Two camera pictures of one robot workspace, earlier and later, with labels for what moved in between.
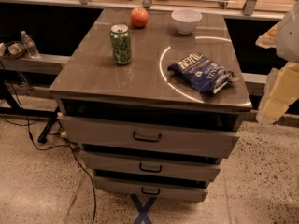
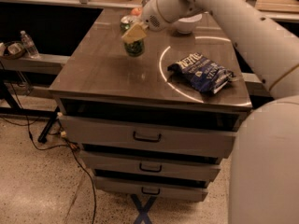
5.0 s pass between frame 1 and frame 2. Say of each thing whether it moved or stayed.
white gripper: moved
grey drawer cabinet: stayed
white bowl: stayed
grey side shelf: stayed
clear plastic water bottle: stayed
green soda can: moved
